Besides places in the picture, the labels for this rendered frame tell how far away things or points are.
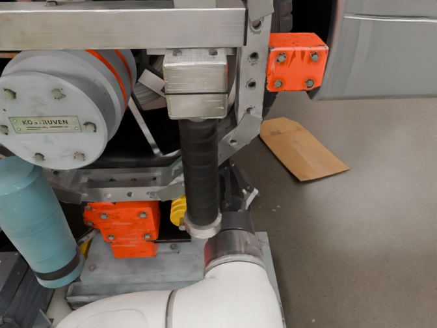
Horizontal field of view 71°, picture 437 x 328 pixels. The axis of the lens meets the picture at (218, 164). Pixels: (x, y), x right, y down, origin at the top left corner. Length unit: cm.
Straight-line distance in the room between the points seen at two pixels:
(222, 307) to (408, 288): 104
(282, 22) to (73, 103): 35
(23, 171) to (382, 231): 131
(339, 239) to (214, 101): 118
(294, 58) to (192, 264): 68
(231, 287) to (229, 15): 29
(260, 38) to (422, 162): 160
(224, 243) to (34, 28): 33
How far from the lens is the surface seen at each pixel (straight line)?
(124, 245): 76
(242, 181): 53
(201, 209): 33
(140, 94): 73
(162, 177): 63
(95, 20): 28
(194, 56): 25
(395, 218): 157
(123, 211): 67
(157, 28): 27
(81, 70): 39
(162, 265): 98
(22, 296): 89
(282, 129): 193
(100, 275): 100
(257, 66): 49
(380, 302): 128
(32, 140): 41
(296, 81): 51
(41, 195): 55
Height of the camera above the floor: 104
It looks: 39 degrees down
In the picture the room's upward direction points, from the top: straight up
